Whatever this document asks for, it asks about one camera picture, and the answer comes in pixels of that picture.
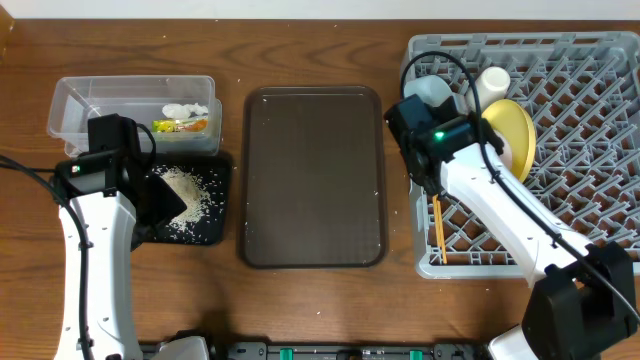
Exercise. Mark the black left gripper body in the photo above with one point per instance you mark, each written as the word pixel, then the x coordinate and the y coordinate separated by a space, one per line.
pixel 162 205

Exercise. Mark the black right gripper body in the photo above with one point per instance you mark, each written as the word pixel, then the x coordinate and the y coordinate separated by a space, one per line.
pixel 420 176

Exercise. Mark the rice grains pile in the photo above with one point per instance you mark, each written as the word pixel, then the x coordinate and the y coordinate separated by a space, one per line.
pixel 204 196

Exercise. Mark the light blue bowl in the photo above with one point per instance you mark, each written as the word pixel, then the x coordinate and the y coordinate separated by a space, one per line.
pixel 431 89

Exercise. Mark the wooden chopstick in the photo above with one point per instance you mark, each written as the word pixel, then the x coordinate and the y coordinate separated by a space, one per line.
pixel 442 230
pixel 438 225

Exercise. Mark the green snack wrapper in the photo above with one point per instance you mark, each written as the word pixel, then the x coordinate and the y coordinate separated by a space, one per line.
pixel 179 125

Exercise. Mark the yellow plate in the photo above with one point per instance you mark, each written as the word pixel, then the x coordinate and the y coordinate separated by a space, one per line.
pixel 509 118

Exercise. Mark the white tissue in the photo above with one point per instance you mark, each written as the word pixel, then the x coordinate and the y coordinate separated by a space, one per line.
pixel 179 111

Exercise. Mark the small pale green cup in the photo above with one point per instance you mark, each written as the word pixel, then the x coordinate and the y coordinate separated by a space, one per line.
pixel 492 85

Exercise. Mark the white bowl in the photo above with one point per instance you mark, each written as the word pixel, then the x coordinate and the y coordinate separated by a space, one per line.
pixel 506 156

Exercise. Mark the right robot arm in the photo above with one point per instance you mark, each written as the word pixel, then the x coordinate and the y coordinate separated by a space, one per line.
pixel 583 295

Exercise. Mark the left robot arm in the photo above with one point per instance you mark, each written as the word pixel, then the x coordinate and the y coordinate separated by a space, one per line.
pixel 108 197

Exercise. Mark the black waste tray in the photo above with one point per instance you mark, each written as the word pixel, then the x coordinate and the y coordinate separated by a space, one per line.
pixel 220 165

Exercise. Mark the grey dishwasher rack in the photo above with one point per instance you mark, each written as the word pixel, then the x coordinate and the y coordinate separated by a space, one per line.
pixel 581 91

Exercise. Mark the clear plastic bin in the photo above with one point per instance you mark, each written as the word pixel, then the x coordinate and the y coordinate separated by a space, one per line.
pixel 142 98

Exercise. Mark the dark brown serving tray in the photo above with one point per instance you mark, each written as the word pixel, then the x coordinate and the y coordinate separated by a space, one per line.
pixel 313 188

